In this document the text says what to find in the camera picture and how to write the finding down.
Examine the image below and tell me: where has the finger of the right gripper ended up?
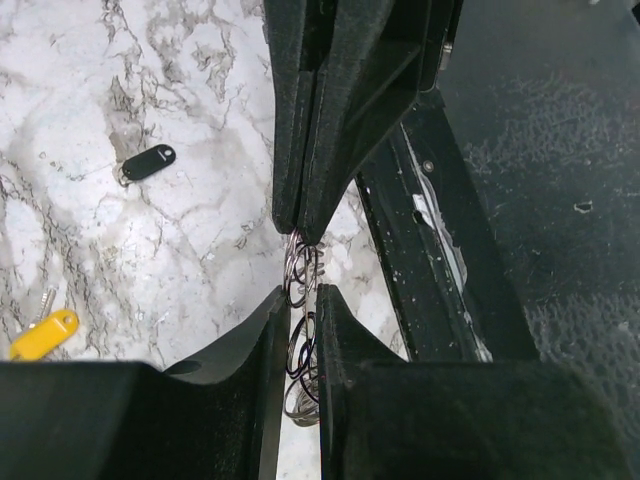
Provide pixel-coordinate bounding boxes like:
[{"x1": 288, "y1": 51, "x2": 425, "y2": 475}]
[
  {"x1": 297, "y1": 1, "x2": 462, "y2": 243},
  {"x1": 264, "y1": 1, "x2": 340, "y2": 235}
]

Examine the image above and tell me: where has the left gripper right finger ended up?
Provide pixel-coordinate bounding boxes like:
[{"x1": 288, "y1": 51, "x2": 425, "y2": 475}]
[{"x1": 317, "y1": 285, "x2": 631, "y2": 479}]

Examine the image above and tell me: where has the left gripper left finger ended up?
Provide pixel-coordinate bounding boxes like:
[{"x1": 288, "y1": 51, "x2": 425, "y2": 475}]
[{"x1": 1, "y1": 289, "x2": 290, "y2": 479}]

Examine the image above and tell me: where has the yellow key tag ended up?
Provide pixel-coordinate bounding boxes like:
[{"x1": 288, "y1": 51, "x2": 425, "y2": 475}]
[{"x1": 9, "y1": 310, "x2": 79, "y2": 361}]

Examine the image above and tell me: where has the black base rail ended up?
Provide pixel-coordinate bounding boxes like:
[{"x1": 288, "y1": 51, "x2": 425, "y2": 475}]
[{"x1": 356, "y1": 90, "x2": 540, "y2": 362}]

